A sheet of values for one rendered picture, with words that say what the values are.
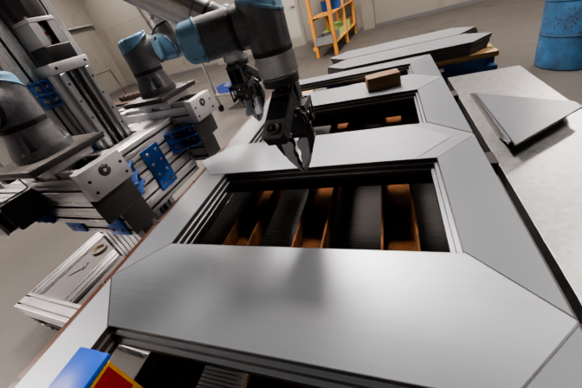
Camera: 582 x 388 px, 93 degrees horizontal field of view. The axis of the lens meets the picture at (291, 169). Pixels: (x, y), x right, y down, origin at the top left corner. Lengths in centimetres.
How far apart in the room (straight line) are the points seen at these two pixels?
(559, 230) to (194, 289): 66
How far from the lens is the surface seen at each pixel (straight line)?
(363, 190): 108
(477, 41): 160
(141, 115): 140
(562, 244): 68
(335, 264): 48
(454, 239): 53
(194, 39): 54
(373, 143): 77
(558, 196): 78
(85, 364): 54
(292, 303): 46
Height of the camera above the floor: 122
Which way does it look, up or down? 31 degrees down
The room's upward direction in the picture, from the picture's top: 18 degrees counter-clockwise
